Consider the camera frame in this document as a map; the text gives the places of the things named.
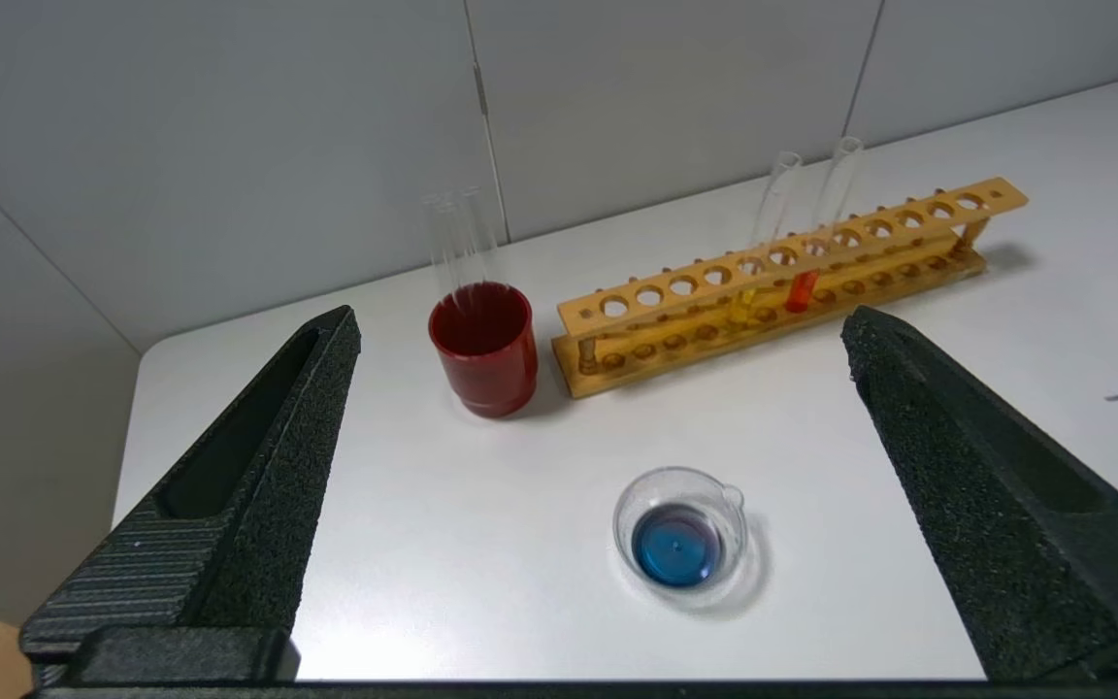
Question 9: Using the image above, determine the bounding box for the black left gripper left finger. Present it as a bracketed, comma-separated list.
[18, 305, 363, 685]

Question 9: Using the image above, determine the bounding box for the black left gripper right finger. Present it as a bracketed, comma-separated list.
[840, 305, 1118, 682]

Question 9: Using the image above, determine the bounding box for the test tube with red pigment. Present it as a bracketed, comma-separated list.
[423, 192, 457, 310]

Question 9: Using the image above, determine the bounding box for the test tube with orange-red pigment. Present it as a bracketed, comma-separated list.
[785, 136, 866, 314]

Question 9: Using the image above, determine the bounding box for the empty glass test tube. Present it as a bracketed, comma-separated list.
[468, 184, 504, 292]

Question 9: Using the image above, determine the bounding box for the test tube with yellow pigment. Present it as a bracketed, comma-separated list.
[732, 150, 804, 327]

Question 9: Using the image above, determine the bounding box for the wooden test tube rack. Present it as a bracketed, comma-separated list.
[551, 177, 1028, 399]

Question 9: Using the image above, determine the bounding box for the dark red cup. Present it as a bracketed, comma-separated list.
[428, 282, 539, 419]

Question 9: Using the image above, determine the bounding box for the clear glass beaker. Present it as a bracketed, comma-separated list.
[613, 466, 749, 608]

